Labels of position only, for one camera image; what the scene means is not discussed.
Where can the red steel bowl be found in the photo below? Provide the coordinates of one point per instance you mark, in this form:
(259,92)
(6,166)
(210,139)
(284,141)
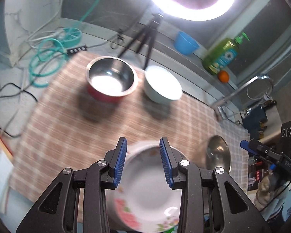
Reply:
(106,82)

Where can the chrome faucet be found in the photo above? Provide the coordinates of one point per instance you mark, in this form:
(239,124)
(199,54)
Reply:
(232,94)

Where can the orange fruit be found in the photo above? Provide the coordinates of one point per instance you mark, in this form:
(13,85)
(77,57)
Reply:
(223,76)

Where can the black tripod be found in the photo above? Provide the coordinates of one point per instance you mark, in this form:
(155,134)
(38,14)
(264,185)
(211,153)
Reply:
(150,34)

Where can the grey checkered cloth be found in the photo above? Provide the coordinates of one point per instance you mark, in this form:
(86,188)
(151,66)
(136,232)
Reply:
(237,155)

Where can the green dish soap bottle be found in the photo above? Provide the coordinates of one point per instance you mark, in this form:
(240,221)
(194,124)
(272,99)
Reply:
(220,55)

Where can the plain steel bowl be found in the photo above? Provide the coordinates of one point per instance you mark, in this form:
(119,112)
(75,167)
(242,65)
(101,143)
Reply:
(218,153)

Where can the blue plastic cup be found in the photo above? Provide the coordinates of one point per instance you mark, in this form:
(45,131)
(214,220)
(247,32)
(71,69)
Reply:
(185,42)

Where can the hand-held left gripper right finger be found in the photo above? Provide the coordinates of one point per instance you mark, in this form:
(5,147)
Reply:
(166,162)

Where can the teal round power strip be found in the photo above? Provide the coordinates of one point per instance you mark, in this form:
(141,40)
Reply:
(75,38)

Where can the person's right hand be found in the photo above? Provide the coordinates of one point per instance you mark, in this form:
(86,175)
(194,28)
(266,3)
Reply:
(271,191)

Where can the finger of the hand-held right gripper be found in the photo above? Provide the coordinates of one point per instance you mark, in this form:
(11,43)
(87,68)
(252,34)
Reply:
(264,150)
(272,167)

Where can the tan checkered cloth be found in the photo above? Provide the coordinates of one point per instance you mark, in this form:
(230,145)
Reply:
(75,138)

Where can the light blue ceramic bowl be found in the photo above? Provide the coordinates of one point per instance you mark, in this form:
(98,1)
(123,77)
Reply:
(160,85)

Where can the dark window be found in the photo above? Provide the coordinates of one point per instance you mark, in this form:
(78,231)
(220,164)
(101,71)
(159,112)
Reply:
(264,17)

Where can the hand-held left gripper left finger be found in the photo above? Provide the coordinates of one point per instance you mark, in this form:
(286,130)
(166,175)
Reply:
(118,160)

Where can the white plate with leaf print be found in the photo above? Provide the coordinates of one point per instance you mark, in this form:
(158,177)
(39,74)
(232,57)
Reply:
(145,143)

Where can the dark blue knife block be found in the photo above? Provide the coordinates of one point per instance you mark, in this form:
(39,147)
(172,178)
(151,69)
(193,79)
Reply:
(254,116)

